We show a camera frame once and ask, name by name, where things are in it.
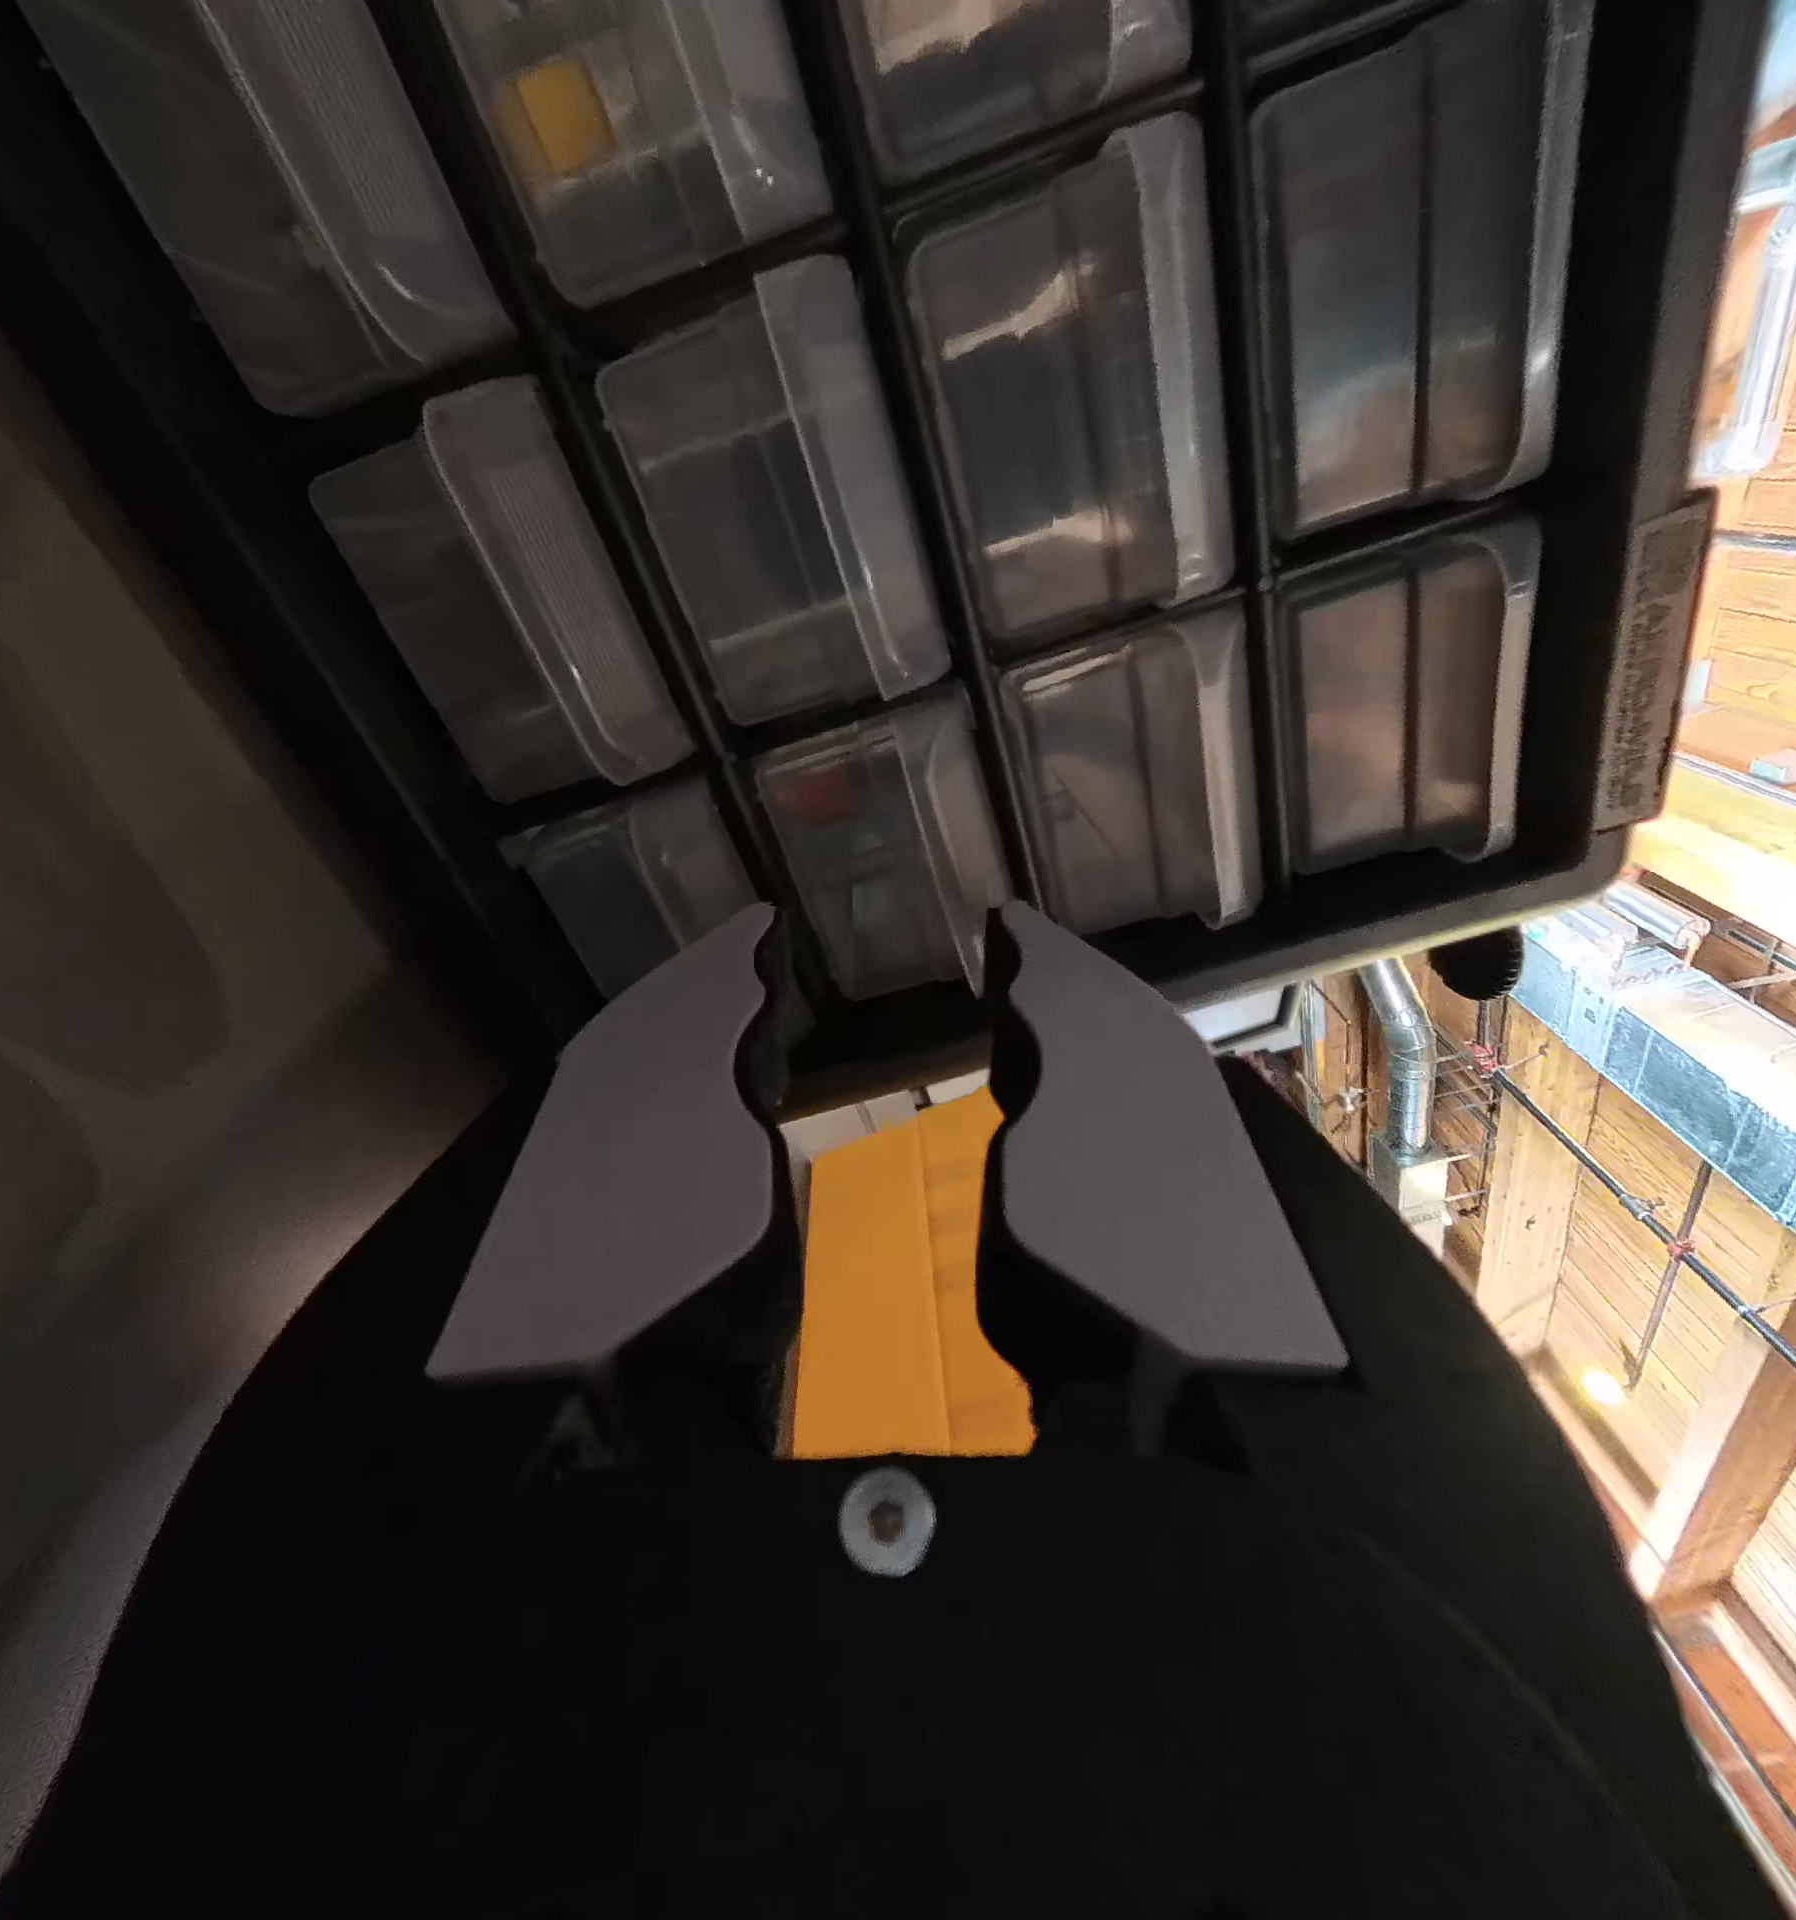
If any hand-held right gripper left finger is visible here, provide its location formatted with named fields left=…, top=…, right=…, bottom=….
left=424, top=899, right=793, bottom=1389

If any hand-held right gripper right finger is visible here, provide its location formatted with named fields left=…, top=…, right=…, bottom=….
left=972, top=893, right=1351, bottom=1382

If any yellow plastic bin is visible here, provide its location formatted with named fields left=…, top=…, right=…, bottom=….
left=787, top=1088, right=1042, bottom=1460

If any black drawer cabinet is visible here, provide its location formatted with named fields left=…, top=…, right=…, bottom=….
left=0, top=0, right=1774, bottom=1112

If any black round ribbed disc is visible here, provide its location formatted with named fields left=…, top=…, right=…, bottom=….
left=1428, top=924, right=1531, bottom=1003

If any silver pipe bundle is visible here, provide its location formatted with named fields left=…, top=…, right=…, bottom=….
left=1695, top=106, right=1796, bottom=482

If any round metal duct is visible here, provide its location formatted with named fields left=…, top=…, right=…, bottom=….
left=1358, top=959, right=1449, bottom=1185

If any metal air duct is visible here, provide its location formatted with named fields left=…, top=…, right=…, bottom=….
left=1513, top=915, right=1796, bottom=1276

